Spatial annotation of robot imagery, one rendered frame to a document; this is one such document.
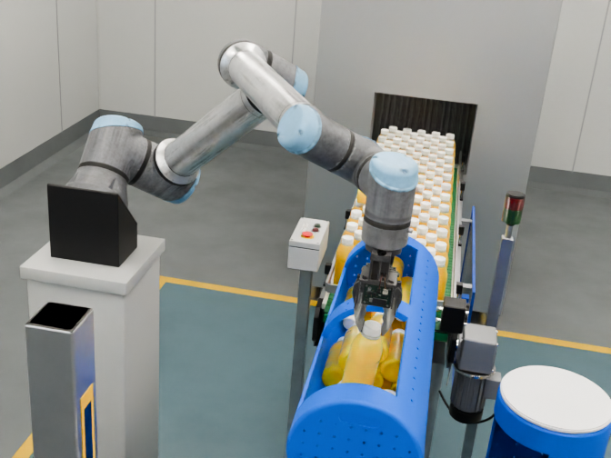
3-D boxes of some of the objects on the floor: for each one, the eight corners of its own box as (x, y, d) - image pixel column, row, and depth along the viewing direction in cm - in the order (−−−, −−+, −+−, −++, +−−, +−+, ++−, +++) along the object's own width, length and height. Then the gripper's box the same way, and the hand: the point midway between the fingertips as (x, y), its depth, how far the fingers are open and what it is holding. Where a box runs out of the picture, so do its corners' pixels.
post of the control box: (281, 494, 317) (300, 259, 277) (283, 487, 321) (303, 253, 281) (291, 496, 317) (312, 261, 277) (294, 489, 320) (315, 255, 280)
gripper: (351, 248, 157) (339, 344, 165) (411, 258, 155) (395, 354, 164) (357, 230, 164) (345, 323, 173) (415, 239, 163) (399, 333, 172)
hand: (372, 325), depth 171 cm, fingers closed on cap, 4 cm apart
